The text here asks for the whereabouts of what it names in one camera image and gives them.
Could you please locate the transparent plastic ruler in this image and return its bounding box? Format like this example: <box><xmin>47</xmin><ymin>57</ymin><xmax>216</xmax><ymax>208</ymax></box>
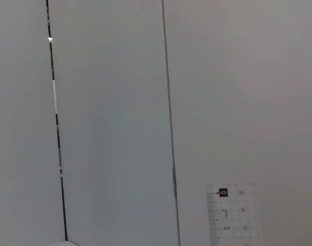
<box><xmin>206</xmin><ymin>183</ymin><xmax>263</xmax><ymax>246</ymax></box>

